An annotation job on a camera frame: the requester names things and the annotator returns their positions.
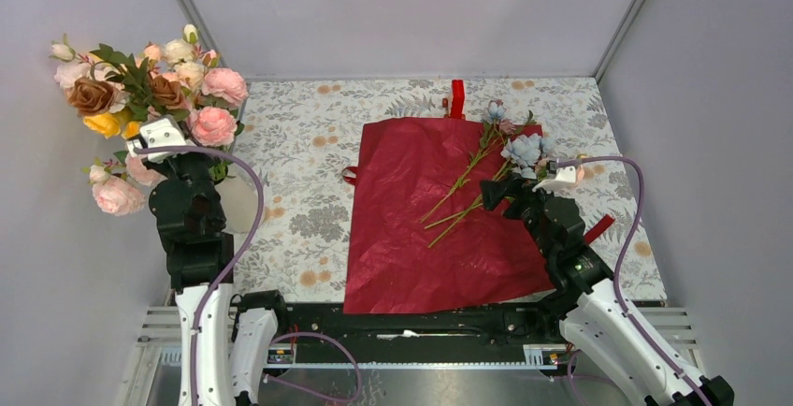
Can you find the brown and red wrapping paper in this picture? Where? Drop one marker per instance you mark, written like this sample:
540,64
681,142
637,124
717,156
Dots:
420,240

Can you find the white ceramic vase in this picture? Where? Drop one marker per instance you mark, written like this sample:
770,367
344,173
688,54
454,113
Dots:
239,201

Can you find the brown rose stem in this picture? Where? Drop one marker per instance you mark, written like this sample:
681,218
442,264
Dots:
118,80

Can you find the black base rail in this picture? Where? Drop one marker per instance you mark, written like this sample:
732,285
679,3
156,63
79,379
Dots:
489,333

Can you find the floral patterned table mat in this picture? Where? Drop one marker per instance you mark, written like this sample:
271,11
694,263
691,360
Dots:
300,135

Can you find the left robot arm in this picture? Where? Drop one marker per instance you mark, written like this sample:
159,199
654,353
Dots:
222,357

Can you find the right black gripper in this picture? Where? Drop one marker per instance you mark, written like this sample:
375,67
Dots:
514,186

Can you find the pink rose stem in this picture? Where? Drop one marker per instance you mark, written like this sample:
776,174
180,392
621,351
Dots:
212,127

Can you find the brown paper bouquet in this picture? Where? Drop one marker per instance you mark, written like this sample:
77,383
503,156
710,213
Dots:
504,149

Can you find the red toy block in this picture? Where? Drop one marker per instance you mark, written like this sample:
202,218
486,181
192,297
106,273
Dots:
454,102

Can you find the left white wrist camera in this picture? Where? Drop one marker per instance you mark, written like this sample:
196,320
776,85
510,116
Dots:
153,136

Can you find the slotted white cable duct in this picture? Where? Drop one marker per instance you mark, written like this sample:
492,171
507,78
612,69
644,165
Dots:
533,359

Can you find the pastel rose bunch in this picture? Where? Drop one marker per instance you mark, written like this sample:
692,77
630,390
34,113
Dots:
211,85

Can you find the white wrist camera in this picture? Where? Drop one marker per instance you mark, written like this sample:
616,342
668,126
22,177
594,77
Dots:
564,178
153,136

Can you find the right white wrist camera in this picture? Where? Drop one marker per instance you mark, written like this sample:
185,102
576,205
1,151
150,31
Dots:
564,178

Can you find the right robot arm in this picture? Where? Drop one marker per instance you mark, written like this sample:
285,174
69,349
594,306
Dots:
591,314

